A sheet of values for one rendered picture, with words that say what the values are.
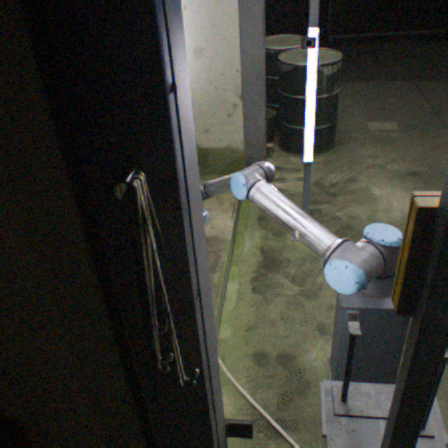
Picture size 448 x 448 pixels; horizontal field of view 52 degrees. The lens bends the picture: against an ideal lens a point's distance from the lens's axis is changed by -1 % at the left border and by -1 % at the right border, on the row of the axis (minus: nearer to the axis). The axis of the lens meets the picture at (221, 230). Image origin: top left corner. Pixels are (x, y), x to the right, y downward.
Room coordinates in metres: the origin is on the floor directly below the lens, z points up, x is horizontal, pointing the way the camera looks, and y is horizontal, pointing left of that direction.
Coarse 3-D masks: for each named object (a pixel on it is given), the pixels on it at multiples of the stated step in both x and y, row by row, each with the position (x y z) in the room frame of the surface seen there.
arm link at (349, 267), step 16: (240, 176) 1.77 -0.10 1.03; (256, 176) 1.77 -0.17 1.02; (240, 192) 1.74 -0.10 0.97; (256, 192) 1.70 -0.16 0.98; (272, 192) 1.68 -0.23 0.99; (272, 208) 1.62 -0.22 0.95; (288, 208) 1.59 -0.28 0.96; (288, 224) 1.54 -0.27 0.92; (304, 224) 1.51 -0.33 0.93; (320, 224) 1.51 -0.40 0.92; (304, 240) 1.47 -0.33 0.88; (320, 240) 1.44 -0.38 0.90; (336, 240) 1.42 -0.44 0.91; (320, 256) 1.41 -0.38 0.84; (336, 256) 1.35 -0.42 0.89; (352, 256) 1.33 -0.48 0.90; (368, 256) 1.33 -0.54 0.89; (336, 272) 1.30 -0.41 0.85; (352, 272) 1.26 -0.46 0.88; (368, 272) 1.28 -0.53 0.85; (336, 288) 1.30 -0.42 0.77; (352, 288) 1.25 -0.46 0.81
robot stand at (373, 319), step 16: (336, 304) 1.55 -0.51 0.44; (352, 304) 1.34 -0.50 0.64; (368, 304) 1.33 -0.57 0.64; (384, 304) 1.32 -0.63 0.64; (336, 320) 1.51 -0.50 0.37; (368, 320) 1.32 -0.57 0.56; (384, 320) 1.31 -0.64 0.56; (400, 320) 1.30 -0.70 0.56; (336, 336) 1.46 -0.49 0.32; (368, 336) 1.32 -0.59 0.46; (384, 336) 1.31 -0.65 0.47; (400, 336) 1.30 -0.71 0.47; (336, 352) 1.40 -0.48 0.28; (368, 352) 1.32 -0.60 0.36; (384, 352) 1.31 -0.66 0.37; (400, 352) 1.31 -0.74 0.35; (336, 368) 1.37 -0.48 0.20; (352, 368) 1.33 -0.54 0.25; (368, 368) 1.32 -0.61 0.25; (384, 368) 1.30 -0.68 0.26
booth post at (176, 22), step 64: (64, 0) 0.76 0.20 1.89; (128, 0) 0.74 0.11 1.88; (64, 64) 0.76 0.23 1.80; (128, 64) 0.74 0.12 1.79; (128, 128) 0.75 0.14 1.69; (192, 128) 0.89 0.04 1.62; (128, 192) 0.75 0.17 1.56; (192, 192) 0.83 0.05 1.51; (128, 256) 0.76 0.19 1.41; (192, 256) 0.76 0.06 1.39; (128, 320) 0.76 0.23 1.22; (192, 320) 0.74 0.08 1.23; (192, 384) 0.74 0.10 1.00
